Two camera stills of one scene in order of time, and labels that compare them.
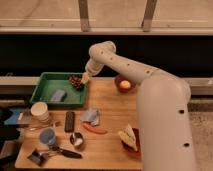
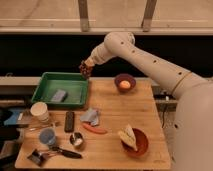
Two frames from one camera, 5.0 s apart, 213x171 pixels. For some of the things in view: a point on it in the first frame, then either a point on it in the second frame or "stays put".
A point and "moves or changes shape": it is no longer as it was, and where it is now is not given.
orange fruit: (125, 84) stays put
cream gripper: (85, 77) to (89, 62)
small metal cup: (76, 139) stays put
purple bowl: (131, 89) stays put
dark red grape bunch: (76, 80) moves or changes shape
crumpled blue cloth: (91, 116) stays put
